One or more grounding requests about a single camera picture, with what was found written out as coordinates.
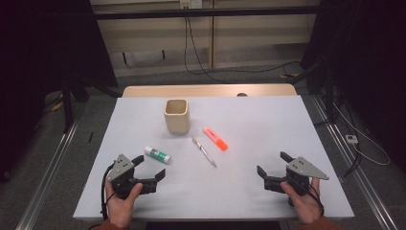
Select aluminium floor rail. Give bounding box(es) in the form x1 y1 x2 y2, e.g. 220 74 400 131
310 95 400 230
15 114 80 230

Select left hand-held gripper cable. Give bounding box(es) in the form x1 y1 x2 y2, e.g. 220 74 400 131
101 163 116 221

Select orange highlighter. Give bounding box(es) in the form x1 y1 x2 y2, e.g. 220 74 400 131
202 126 230 152

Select white wall socket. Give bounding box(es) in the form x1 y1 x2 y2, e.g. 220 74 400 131
179 0 204 10

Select beige square pen holder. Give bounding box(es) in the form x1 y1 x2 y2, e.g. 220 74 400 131
163 99 191 134

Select right hand-held gripper cable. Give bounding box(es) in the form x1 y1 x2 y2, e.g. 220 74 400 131
305 182 326 217

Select black metal stand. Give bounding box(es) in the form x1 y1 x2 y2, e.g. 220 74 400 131
296 57 340 124
60 76 123 133

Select white table mat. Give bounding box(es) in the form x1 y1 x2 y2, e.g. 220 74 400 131
72 95 355 221

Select white and green glue stick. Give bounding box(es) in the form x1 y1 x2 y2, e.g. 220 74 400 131
144 146 172 165

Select hand-held gripper cable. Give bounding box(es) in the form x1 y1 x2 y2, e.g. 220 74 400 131
305 182 326 217
101 163 116 221

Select dark curtain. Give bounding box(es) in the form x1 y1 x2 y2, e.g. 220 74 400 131
0 0 119 183
300 0 406 167

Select wooden table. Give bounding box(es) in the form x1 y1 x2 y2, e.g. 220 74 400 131
122 83 298 98

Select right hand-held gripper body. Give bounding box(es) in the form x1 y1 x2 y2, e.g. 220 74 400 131
263 156 329 208

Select person's left hand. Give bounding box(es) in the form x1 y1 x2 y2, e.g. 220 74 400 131
104 181 144 228

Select white floor cable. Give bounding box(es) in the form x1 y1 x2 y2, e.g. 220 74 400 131
331 102 391 167

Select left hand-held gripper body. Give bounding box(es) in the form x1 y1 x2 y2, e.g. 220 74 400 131
106 153 158 200

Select silver pen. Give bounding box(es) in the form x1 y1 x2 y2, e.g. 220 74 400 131
192 135 217 169

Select person's right hand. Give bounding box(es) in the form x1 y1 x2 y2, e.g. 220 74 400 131
281 177 324 224

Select black hanging cable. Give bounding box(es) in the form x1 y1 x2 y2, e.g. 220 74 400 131
183 8 301 84

